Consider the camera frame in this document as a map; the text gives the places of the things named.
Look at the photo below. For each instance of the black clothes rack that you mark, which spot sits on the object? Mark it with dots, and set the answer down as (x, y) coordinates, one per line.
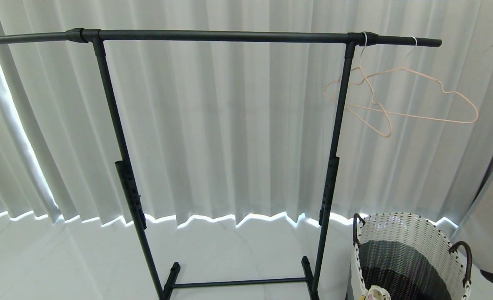
(229, 36)

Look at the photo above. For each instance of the cream printed garment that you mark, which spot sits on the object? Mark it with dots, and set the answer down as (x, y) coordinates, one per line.
(375, 294)

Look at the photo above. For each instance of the pink clothes hanger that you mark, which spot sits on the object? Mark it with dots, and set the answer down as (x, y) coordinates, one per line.
(370, 92)
(438, 118)

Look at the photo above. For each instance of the white laundry basket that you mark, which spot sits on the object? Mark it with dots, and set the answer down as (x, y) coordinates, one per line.
(413, 237)

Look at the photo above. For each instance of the white curtain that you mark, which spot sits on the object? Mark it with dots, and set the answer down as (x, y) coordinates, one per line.
(229, 125)

